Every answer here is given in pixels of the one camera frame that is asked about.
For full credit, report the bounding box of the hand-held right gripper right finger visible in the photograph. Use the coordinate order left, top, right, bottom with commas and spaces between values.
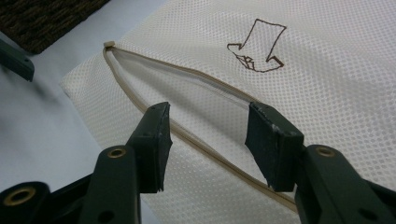
245, 102, 396, 224

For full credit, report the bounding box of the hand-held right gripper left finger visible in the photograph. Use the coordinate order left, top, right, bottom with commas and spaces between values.
78, 102, 174, 224

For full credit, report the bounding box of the brown wicker basket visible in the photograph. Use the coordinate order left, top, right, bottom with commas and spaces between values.
0, 0, 110, 54

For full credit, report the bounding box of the white mesh laundry bag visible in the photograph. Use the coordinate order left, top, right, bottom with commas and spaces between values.
59, 0, 396, 224

